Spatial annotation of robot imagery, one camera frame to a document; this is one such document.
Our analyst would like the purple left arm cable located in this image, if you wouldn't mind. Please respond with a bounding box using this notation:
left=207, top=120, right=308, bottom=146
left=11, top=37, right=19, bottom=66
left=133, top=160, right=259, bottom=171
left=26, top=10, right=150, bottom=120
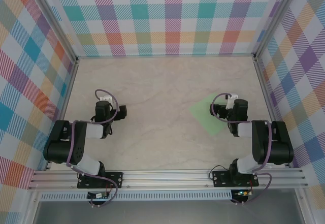
left=66, top=89, right=120, bottom=208

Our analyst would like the light green paper sheet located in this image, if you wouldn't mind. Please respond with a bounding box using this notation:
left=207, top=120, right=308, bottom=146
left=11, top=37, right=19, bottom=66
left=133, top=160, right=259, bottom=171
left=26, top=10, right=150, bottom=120
left=188, top=91, right=228, bottom=136

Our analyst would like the slotted grey cable duct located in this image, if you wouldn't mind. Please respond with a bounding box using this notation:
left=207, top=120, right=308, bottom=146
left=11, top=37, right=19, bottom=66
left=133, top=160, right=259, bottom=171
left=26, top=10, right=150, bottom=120
left=39, top=189, right=233, bottom=201

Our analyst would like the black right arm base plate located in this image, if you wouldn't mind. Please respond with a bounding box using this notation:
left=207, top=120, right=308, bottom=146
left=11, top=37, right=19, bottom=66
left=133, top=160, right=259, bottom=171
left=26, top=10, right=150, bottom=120
left=212, top=170, right=259, bottom=188

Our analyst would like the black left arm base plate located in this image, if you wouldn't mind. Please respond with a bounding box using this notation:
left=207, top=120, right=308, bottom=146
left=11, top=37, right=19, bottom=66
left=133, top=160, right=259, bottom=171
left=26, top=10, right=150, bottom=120
left=77, top=172, right=124, bottom=189

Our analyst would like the wide aluminium mounting rail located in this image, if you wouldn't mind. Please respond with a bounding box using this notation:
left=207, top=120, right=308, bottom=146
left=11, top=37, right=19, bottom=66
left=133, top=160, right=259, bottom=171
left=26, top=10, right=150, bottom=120
left=27, top=168, right=309, bottom=190

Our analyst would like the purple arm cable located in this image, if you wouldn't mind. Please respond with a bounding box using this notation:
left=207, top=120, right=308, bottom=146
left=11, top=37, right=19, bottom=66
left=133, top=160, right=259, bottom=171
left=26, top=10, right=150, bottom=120
left=211, top=92, right=272, bottom=206
left=66, top=89, right=120, bottom=208

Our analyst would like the aluminium table edge rail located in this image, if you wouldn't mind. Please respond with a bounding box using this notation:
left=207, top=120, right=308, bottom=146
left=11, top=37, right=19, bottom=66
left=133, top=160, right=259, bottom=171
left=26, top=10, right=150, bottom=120
left=44, top=57, right=79, bottom=171
left=253, top=56, right=291, bottom=168

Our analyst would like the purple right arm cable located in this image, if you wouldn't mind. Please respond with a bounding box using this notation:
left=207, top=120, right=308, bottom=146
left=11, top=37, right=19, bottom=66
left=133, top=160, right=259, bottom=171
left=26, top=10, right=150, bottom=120
left=211, top=92, right=272, bottom=206

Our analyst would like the small black circuit board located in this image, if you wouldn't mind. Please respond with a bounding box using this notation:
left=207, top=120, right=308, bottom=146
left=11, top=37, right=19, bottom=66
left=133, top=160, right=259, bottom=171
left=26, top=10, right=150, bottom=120
left=87, top=191, right=110, bottom=199

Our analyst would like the grey metal sheet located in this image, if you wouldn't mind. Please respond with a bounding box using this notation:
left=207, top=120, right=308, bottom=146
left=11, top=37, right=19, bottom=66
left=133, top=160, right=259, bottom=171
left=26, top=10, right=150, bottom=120
left=25, top=189, right=313, bottom=224

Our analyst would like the aluminium frame post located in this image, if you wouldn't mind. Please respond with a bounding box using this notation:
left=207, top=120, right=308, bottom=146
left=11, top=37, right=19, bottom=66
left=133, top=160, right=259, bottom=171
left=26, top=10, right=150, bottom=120
left=252, top=0, right=300, bottom=59
left=27, top=0, right=79, bottom=62

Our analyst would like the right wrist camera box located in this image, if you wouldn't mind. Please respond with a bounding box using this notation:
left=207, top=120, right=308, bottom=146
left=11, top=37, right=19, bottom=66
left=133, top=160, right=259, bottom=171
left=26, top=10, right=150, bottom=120
left=225, top=93, right=239, bottom=109

